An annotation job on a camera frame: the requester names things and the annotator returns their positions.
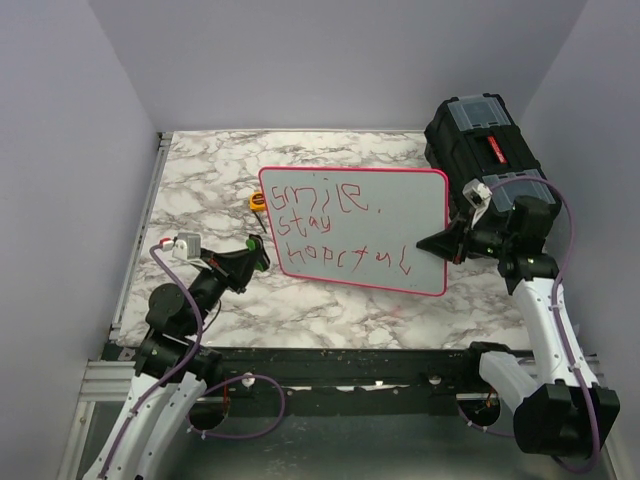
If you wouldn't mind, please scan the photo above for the aluminium side rail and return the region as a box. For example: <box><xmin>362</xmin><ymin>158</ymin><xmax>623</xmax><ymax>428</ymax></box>
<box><xmin>109</xmin><ymin>131</ymin><xmax>173</xmax><ymax>340</ymax></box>

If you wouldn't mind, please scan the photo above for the pink framed whiteboard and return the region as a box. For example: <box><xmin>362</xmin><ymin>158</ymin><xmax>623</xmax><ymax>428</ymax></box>
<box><xmin>259</xmin><ymin>166</ymin><xmax>449</xmax><ymax>297</ymax></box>

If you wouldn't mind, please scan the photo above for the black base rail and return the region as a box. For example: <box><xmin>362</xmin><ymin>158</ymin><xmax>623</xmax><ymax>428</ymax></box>
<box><xmin>102</xmin><ymin>342</ymin><xmax>531</xmax><ymax>419</ymax></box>

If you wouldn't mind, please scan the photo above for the black plastic toolbox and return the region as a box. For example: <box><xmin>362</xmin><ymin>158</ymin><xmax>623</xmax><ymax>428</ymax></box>
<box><xmin>424</xmin><ymin>93</ymin><xmax>544</xmax><ymax>218</ymax></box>

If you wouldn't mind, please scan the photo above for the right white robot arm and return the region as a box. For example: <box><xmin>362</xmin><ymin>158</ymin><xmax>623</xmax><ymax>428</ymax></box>
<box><xmin>416</xmin><ymin>194</ymin><xmax>620</xmax><ymax>460</ymax></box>

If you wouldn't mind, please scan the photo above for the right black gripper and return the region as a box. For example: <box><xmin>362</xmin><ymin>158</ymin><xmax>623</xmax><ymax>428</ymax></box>
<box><xmin>419</xmin><ymin>206</ymin><xmax>516</xmax><ymax>264</ymax></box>

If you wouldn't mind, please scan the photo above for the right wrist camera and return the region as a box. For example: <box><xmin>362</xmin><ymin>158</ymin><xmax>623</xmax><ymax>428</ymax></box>
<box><xmin>462</xmin><ymin>179</ymin><xmax>492</xmax><ymax>228</ymax></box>

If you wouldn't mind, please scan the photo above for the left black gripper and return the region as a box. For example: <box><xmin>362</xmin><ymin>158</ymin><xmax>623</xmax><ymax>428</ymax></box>
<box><xmin>185</xmin><ymin>247</ymin><xmax>263</xmax><ymax>335</ymax></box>

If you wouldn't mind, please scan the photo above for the yellow tape measure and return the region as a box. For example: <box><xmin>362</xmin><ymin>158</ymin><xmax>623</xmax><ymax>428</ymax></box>
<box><xmin>249</xmin><ymin>191</ymin><xmax>267</xmax><ymax>233</ymax></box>

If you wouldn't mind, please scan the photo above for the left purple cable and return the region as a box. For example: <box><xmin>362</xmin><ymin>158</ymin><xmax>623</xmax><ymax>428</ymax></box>
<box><xmin>97</xmin><ymin>244</ymin><xmax>286</xmax><ymax>479</ymax></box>

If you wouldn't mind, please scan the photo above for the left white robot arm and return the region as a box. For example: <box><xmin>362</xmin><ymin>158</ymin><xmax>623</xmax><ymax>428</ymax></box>
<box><xmin>84</xmin><ymin>233</ymin><xmax>270</xmax><ymax>479</ymax></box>

